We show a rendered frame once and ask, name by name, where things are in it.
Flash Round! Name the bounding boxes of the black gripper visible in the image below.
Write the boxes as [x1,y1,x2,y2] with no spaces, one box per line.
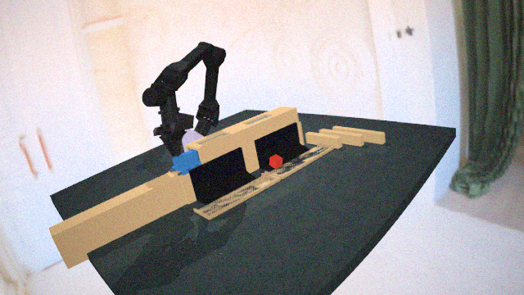
[153,105,193,157]

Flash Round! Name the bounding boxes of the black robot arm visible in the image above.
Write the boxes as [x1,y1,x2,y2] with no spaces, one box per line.
[142,41,226,137]

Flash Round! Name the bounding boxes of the small red block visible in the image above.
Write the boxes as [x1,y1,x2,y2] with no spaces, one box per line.
[269,154,283,169]

